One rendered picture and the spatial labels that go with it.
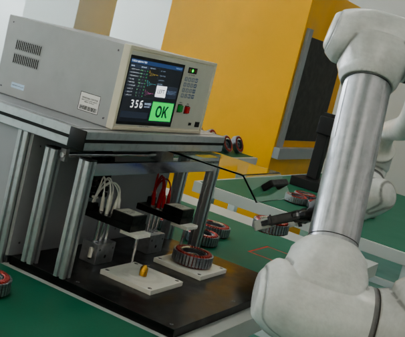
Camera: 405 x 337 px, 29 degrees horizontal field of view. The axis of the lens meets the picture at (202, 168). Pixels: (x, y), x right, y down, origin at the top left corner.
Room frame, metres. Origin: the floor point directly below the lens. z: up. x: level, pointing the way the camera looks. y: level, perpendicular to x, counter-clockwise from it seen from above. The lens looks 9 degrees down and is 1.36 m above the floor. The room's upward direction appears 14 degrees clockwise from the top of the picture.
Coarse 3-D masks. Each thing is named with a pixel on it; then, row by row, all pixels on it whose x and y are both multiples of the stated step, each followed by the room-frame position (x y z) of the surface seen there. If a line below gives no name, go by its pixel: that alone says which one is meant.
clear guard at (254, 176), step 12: (192, 156) 2.10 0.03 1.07; (228, 156) 2.28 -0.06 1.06; (228, 168) 2.04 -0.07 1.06; (240, 168) 2.10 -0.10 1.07; (252, 168) 2.16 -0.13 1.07; (264, 168) 2.22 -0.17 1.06; (252, 180) 2.03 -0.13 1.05; (264, 180) 2.10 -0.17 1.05; (252, 192) 1.99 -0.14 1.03; (264, 192) 2.06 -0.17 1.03; (276, 192) 2.12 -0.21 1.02; (288, 192) 2.19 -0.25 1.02
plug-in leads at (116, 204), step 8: (104, 184) 1.92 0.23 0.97; (112, 184) 1.95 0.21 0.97; (96, 192) 1.93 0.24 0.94; (104, 192) 1.92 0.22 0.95; (112, 192) 1.95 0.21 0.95; (120, 192) 1.94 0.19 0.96; (104, 200) 1.92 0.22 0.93; (120, 200) 1.94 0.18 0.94; (88, 208) 1.93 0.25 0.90; (96, 208) 1.94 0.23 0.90; (112, 208) 1.92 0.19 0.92
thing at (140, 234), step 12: (96, 216) 1.91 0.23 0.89; (108, 216) 1.90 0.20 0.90; (120, 216) 1.88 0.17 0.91; (132, 216) 1.87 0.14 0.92; (144, 216) 1.91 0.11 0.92; (96, 228) 1.91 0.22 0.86; (108, 228) 1.95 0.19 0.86; (120, 228) 1.87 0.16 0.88; (132, 228) 1.87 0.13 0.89; (144, 228) 1.92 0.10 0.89; (96, 240) 1.91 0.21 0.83
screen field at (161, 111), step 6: (156, 102) 2.00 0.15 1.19; (162, 102) 2.03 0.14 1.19; (156, 108) 2.01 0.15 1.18; (162, 108) 2.03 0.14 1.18; (168, 108) 2.06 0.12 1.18; (150, 114) 1.99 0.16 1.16; (156, 114) 2.02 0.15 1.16; (162, 114) 2.04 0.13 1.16; (168, 114) 2.07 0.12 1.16; (150, 120) 2.00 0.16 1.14; (156, 120) 2.02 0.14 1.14; (162, 120) 2.05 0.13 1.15; (168, 120) 2.07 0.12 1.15
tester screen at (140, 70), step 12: (132, 60) 1.87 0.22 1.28; (144, 60) 1.92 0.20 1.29; (132, 72) 1.88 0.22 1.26; (144, 72) 1.93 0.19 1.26; (156, 72) 1.97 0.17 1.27; (168, 72) 2.02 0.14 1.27; (180, 72) 2.08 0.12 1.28; (132, 84) 1.89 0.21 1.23; (144, 84) 1.94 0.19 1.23; (156, 84) 1.99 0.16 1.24; (168, 84) 2.04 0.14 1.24; (132, 96) 1.90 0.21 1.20; (144, 96) 1.95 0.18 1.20; (120, 108) 1.87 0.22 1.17; (144, 108) 1.96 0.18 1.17; (120, 120) 1.88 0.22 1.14; (132, 120) 1.92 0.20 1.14; (144, 120) 1.97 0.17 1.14
